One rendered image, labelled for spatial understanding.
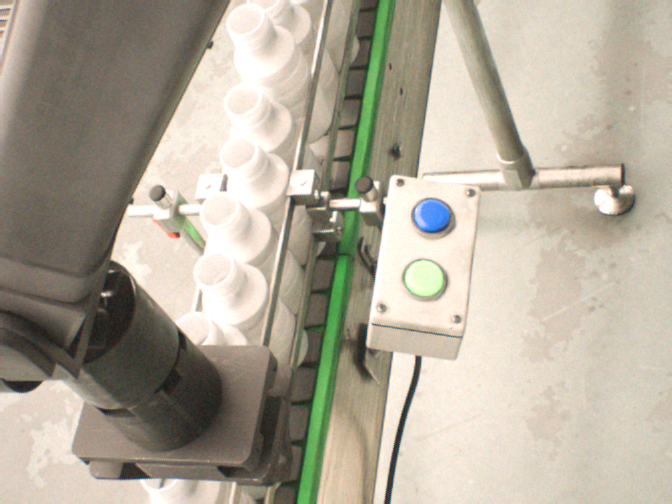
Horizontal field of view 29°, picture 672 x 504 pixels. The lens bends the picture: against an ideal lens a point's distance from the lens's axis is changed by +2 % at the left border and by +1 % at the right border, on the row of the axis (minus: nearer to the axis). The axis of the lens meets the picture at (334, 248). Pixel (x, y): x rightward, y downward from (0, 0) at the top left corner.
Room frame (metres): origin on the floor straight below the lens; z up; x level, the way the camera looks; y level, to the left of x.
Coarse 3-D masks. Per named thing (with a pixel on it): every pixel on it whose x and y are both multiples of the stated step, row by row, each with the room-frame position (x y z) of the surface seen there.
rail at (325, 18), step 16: (352, 16) 0.92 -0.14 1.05; (320, 32) 0.86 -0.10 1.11; (352, 32) 0.90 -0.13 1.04; (320, 48) 0.84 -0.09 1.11; (320, 64) 0.83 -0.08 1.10; (336, 96) 0.84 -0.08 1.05; (304, 112) 0.78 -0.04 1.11; (336, 112) 0.82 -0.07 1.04; (304, 128) 0.77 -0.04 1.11; (336, 128) 0.81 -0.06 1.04; (304, 144) 0.76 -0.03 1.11; (224, 176) 0.77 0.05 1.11; (288, 208) 0.70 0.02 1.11; (288, 224) 0.69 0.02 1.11; (288, 240) 0.68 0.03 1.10; (304, 272) 0.68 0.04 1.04; (272, 288) 0.63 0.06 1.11; (304, 288) 0.66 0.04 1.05; (192, 304) 0.66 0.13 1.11; (272, 304) 0.62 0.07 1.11; (304, 304) 0.65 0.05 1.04; (272, 320) 0.61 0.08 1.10; (304, 320) 0.64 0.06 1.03; (240, 496) 0.48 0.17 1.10; (272, 496) 0.50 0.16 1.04
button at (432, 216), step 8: (432, 200) 0.62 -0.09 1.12; (416, 208) 0.62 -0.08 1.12; (424, 208) 0.61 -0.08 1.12; (432, 208) 0.61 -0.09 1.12; (440, 208) 0.61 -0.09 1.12; (416, 216) 0.61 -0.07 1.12; (424, 216) 0.61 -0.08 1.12; (432, 216) 0.60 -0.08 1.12; (440, 216) 0.60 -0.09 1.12; (448, 216) 0.60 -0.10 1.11; (424, 224) 0.60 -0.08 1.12; (432, 224) 0.60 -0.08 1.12; (440, 224) 0.59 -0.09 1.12
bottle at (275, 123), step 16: (240, 96) 0.81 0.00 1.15; (256, 96) 0.80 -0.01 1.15; (240, 112) 0.80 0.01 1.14; (256, 112) 0.77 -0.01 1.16; (272, 112) 0.78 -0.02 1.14; (288, 112) 0.79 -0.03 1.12; (240, 128) 0.78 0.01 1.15; (256, 128) 0.77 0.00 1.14; (272, 128) 0.77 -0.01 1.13; (288, 128) 0.77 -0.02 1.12; (272, 144) 0.76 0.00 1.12; (288, 144) 0.76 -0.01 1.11; (288, 160) 0.76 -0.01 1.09; (304, 160) 0.77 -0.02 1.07; (320, 176) 0.77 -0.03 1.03
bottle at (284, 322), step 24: (216, 264) 0.66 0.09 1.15; (240, 264) 0.67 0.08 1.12; (216, 288) 0.63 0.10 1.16; (240, 288) 0.63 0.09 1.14; (264, 288) 0.63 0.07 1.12; (216, 312) 0.63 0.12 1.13; (240, 312) 0.62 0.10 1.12; (264, 312) 0.62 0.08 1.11; (288, 312) 0.64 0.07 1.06; (288, 336) 0.62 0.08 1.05; (288, 360) 0.62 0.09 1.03
